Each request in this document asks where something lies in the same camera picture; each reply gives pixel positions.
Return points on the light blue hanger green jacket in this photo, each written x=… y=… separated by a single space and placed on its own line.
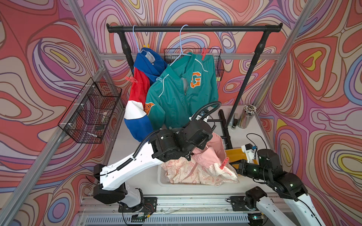
x=181 y=48

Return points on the small black bottle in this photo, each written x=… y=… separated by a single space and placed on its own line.
x=234 y=121

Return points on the black wire basket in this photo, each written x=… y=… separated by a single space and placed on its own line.
x=172 y=53
x=90 y=113

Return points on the red clothespin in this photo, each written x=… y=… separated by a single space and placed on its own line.
x=226 y=161
x=203 y=53
x=131 y=79

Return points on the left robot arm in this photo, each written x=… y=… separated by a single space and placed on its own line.
x=158 y=147

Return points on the red clothespin on blue jacket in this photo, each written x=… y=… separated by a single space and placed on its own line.
x=131 y=79

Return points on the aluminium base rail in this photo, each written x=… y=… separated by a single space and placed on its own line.
x=173 y=210

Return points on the red clothespin on green jacket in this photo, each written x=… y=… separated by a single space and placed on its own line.
x=203 y=53

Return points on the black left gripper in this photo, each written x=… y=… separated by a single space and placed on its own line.
x=203 y=142

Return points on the black wire basket back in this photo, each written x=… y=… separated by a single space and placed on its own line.
x=172 y=53

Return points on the pink patterned kids jacket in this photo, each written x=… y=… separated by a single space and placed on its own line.
x=204 y=166

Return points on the yellow plastic tray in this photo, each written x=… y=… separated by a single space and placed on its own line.
x=235 y=154

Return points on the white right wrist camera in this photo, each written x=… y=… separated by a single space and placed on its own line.
x=250 y=151

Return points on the black wire basket left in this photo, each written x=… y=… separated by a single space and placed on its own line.
x=90 y=113

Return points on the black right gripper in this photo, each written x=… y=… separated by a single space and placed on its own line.
x=242 y=165

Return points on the black clothes rack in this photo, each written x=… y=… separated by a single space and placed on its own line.
x=266 y=29

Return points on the blue red white jacket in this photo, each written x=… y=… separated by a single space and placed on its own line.
x=148 y=66

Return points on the white perforated plastic basket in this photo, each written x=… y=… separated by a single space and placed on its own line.
x=164 y=181

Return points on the green kids jacket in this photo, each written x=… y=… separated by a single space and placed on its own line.
x=187 y=85

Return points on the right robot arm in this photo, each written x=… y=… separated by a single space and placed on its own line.
x=288 y=186

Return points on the cup of pencils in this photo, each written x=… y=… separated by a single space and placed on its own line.
x=246 y=116

